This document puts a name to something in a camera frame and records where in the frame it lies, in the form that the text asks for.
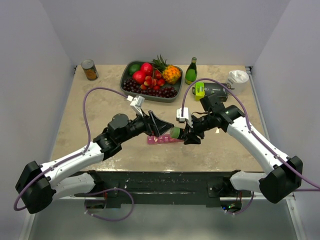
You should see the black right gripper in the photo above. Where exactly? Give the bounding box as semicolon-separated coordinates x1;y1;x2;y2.
184;112;215;144

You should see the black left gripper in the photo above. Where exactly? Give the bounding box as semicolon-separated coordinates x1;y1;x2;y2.
118;108;174;144

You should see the pink weekly pill organizer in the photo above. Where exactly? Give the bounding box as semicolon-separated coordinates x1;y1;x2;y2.
147;134;183;145

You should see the green pill bottle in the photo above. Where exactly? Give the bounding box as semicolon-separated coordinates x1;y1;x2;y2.
169;126;185;140

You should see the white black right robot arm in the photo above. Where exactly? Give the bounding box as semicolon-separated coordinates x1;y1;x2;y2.
176;93;303;204

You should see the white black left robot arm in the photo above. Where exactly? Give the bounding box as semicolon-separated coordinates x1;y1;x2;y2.
13;110;174;214

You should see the black green razor box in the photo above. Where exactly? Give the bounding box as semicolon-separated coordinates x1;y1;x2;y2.
192;82;229;102

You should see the dark red grape bunch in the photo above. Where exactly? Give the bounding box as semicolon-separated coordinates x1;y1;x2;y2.
121;78;178;98

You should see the red pomegranate lower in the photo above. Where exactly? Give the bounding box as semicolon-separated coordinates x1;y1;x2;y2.
132;70;146;85

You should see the red pomegranate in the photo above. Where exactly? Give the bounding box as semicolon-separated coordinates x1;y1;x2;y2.
140;62;154;76
132;70;146;85

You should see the green glass bottle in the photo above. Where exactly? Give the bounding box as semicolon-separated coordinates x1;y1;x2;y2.
185;57;198;85

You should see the red pomegranate upper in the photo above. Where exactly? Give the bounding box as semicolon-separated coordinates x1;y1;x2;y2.
140;62;154;76

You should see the green lime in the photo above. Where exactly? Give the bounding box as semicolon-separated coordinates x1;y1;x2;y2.
127;64;141;76

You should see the tin food can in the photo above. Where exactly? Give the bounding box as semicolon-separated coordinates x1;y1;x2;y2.
81;59;99;81

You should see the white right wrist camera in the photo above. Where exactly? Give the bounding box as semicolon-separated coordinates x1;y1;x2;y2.
176;107;193;127

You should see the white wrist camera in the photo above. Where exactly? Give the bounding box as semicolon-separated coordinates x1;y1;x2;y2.
126;95;145;116
176;107;193;127

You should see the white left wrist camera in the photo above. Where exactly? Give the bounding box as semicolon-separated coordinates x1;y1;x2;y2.
126;95;145;116

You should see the black mounting base plate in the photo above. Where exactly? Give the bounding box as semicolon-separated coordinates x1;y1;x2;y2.
64;171;261;209

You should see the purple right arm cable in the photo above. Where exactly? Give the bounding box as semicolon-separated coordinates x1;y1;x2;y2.
181;78;320;216

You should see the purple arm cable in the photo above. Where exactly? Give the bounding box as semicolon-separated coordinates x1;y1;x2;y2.
13;86;131;212
181;78;320;216

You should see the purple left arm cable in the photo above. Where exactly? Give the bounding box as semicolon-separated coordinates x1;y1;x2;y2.
13;86;131;212

